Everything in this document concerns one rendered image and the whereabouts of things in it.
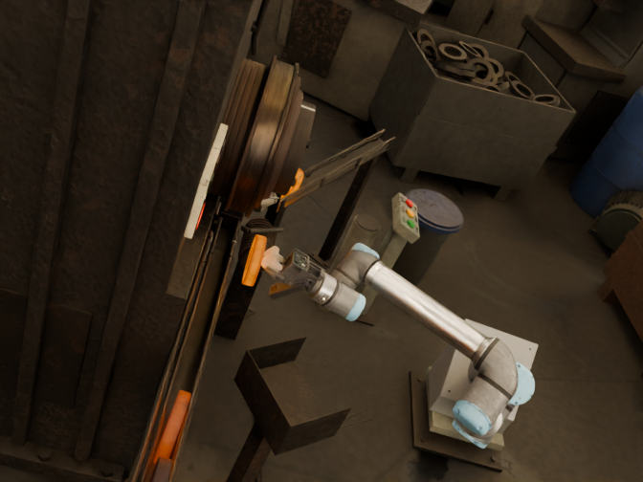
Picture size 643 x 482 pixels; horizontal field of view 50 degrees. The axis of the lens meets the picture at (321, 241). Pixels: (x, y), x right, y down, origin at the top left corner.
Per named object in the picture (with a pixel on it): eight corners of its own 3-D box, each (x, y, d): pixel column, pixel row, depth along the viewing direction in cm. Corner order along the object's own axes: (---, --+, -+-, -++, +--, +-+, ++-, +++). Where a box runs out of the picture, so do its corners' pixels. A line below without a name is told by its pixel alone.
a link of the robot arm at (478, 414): (510, 414, 264) (520, 398, 194) (483, 451, 262) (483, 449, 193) (476, 389, 269) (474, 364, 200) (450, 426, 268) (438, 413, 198)
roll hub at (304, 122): (265, 208, 199) (296, 129, 183) (276, 159, 222) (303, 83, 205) (283, 215, 200) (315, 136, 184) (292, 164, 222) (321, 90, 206)
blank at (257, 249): (250, 261, 193) (261, 264, 194) (258, 223, 204) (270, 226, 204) (238, 294, 204) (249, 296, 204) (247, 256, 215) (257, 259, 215)
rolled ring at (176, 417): (165, 471, 158) (150, 466, 158) (166, 464, 176) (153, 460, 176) (193, 392, 164) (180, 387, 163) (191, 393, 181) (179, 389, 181)
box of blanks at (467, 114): (384, 180, 433) (438, 72, 387) (355, 110, 493) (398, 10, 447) (518, 205, 471) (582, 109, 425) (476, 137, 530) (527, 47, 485)
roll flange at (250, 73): (183, 231, 194) (226, 88, 166) (212, 148, 231) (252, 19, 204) (216, 242, 196) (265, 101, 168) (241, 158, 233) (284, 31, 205)
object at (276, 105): (216, 242, 196) (265, 101, 168) (241, 158, 233) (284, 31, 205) (238, 249, 197) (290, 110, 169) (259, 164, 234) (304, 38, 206)
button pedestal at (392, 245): (342, 320, 322) (394, 221, 286) (343, 286, 341) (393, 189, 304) (373, 330, 325) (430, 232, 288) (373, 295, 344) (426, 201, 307)
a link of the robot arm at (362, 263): (537, 361, 196) (354, 234, 222) (511, 397, 195) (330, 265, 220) (535, 367, 207) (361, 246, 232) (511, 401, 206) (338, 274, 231)
